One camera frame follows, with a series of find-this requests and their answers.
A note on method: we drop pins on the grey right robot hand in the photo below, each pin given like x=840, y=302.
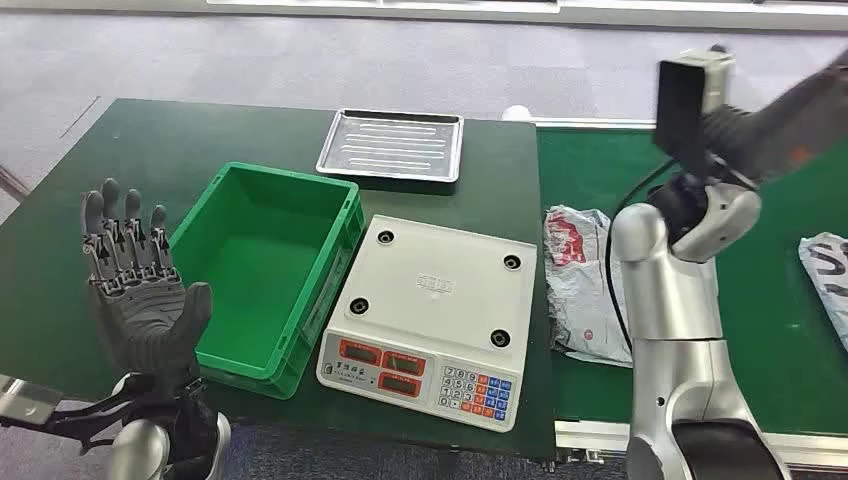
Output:
x=802, y=126

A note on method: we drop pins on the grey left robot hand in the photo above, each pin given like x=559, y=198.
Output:
x=142, y=311

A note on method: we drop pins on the small grey courier package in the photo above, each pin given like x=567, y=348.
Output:
x=580, y=291

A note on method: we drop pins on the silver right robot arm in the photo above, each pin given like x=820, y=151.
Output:
x=676, y=331

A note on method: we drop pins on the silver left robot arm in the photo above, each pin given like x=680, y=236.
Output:
x=136, y=454

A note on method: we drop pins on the large grey courier package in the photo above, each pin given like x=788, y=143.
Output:
x=828, y=278

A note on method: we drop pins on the green conveyor belt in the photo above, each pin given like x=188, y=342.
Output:
x=782, y=318

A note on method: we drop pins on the white conveyor roller end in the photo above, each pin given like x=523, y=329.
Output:
x=515, y=113

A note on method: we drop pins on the green plastic crate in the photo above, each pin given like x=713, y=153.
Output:
x=265, y=278

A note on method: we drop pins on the white electronic price scale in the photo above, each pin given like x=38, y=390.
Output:
x=430, y=291

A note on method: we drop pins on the silver metal tray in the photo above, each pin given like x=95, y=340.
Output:
x=391, y=146

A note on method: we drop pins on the black left wrist camera bracket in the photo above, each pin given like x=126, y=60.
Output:
x=86, y=416

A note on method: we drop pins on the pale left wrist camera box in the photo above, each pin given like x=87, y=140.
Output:
x=26, y=399

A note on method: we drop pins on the silver conveyor frame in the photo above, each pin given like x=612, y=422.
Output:
x=590, y=437

